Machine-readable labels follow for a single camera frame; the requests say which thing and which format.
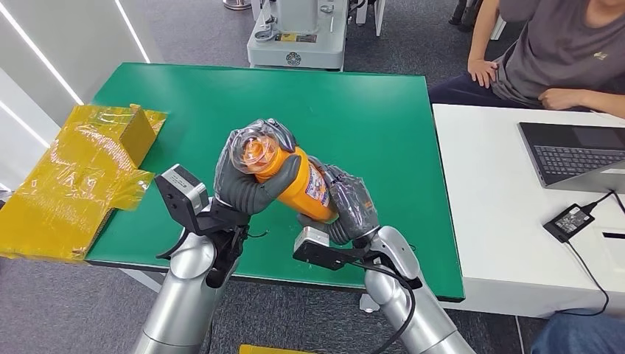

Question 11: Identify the white furniture panel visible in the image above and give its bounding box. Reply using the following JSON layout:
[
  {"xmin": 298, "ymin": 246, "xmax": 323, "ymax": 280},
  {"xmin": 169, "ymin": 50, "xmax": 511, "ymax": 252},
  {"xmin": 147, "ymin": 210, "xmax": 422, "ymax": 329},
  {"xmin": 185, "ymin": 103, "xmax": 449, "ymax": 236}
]
[{"xmin": 355, "ymin": 0, "xmax": 387, "ymax": 38}]

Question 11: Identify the white chair leg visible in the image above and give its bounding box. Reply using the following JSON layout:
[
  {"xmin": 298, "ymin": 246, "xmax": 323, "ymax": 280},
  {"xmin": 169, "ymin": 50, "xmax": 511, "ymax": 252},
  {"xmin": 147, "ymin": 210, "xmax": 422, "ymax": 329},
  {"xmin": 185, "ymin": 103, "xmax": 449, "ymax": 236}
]
[{"xmin": 489, "ymin": 17, "xmax": 509, "ymax": 41}]

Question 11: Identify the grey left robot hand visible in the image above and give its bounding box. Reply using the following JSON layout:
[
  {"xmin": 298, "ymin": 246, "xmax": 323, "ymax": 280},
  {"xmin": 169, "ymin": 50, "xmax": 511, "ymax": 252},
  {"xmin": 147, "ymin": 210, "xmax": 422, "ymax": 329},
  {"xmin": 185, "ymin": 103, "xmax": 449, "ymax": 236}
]
[{"xmin": 214, "ymin": 118, "xmax": 303, "ymax": 216}]

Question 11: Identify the person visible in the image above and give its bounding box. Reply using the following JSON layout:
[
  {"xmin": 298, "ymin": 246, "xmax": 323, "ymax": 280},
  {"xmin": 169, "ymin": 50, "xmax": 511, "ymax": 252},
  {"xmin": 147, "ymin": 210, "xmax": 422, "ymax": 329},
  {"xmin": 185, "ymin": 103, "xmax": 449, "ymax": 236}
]
[
  {"xmin": 529, "ymin": 308, "xmax": 625, "ymax": 354},
  {"xmin": 428, "ymin": 0, "xmax": 625, "ymax": 119}
]

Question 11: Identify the white light strip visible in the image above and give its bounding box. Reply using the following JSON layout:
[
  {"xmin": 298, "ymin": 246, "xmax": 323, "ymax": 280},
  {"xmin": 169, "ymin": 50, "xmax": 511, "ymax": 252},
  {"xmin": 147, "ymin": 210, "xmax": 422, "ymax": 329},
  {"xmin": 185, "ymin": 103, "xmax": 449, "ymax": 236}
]
[
  {"xmin": 114, "ymin": 0, "xmax": 151, "ymax": 64},
  {"xmin": 0, "ymin": 100, "xmax": 50, "ymax": 148},
  {"xmin": 0, "ymin": 2, "xmax": 85, "ymax": 106}
]

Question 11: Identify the orange plastic bottle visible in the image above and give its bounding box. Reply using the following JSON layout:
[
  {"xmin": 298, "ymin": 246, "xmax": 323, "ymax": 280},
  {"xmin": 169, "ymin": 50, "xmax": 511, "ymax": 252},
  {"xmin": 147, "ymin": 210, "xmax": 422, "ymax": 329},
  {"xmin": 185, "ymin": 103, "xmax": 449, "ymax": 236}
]
[{"xmin": 229, "ymin": 124, "xmax": 339, "ymax": 225}]

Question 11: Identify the black power adapter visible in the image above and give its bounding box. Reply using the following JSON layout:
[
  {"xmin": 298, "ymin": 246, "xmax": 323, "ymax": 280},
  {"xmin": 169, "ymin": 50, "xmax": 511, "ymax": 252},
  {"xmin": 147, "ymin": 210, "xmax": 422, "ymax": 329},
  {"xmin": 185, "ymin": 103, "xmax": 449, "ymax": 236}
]
[{"xmin": 542, "ymin": 204, "xmax": 596, "ymax": 244}]

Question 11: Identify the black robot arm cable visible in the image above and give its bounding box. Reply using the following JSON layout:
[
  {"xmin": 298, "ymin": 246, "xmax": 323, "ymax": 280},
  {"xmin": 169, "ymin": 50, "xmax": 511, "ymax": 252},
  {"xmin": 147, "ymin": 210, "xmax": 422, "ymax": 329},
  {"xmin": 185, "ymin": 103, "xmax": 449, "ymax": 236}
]
[{"xmin": 351, "ymin": 261, "xmax": 417, "ymax": 354}]

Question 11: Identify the white grey machine stand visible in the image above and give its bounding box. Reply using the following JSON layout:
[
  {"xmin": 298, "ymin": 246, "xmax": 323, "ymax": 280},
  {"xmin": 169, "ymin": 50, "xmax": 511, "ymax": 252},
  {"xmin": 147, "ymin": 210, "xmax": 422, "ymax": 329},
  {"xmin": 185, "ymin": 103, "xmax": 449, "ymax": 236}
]
[{"xmin": 246, "ymin": 0, "xmax": 350, "ymax": 73}]

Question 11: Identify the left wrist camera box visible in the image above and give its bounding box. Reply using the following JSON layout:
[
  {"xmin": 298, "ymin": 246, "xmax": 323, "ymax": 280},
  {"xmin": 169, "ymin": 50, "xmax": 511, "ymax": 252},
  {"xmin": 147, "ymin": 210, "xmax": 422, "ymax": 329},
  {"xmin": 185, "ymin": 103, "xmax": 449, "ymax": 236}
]
[{"xmin": 154, "ymin": 164, "xmax": 211, "ymax": 235}]

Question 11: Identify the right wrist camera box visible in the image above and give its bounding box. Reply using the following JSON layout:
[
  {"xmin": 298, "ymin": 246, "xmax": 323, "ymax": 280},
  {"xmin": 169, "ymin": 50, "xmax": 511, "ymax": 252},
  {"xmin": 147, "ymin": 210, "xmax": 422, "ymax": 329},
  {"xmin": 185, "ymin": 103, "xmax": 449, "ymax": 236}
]
[{"xmin": 293, "ymin": 226, "xmax": 363, "ymax": 271}]

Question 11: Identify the yellow taped cardboard box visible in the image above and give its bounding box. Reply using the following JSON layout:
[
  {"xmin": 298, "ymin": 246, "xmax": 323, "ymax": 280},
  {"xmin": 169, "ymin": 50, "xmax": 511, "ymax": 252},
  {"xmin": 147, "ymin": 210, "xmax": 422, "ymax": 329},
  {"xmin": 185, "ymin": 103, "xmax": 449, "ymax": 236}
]
[{"xmin": 0, "ymin": 103, "xmax": 169, "ymax": 263}]

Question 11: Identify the yellow cardboard piece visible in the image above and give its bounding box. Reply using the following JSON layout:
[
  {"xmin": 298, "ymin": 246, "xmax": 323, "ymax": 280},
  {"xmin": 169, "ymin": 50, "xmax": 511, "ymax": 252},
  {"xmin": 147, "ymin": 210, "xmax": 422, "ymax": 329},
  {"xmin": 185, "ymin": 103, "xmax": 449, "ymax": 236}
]
[{"xmin": 239, "ymin": 344, "xmax": 313, "ymax": 354}]

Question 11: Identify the black laptop charging cable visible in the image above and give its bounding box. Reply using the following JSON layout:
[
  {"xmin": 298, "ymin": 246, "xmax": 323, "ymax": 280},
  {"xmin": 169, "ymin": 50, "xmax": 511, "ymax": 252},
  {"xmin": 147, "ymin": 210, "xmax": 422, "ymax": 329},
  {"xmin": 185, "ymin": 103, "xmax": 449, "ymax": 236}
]
[{"xmin": 588, "ymin": 190, "xmax": 625, "ymax": 216}]

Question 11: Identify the black adapter mains cable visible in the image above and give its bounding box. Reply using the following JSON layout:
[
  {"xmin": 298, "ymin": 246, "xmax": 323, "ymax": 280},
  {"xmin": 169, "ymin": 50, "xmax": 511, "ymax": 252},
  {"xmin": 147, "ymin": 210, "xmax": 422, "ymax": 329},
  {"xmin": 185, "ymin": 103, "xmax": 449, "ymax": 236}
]
[{"xmin": 556, "ymin": 240, "xmax": 611, "ymax": 316}]

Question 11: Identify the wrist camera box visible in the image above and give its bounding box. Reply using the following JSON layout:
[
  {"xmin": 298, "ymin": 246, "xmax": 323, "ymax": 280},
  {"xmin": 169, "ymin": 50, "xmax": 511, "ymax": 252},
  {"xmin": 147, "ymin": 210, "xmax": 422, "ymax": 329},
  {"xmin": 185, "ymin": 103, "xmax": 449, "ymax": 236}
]
[
  {"xmin": 154, "ymin": 164, "xmax": 211, "ymax": 235},
  {"xmin": 293, "ymin": 226, "xmax": 363, "ymax": 271}
]

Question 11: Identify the dark grey laptop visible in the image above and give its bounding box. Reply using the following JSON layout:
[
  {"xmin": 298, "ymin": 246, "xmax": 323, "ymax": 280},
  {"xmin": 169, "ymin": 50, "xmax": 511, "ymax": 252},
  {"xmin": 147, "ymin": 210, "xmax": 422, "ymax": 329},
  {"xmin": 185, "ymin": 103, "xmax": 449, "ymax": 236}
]
[{"xmin": 517, "ymin": 122, "xmax": 625, "ymax": 194}]

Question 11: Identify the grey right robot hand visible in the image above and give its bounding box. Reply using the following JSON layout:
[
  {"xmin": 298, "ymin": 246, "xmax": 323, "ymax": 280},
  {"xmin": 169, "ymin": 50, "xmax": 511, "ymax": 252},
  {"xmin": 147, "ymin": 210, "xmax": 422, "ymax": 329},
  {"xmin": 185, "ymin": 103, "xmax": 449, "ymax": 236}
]
[{"xmin": 298, "ymin": 156, "xmax": 381, "ymax": 246}]

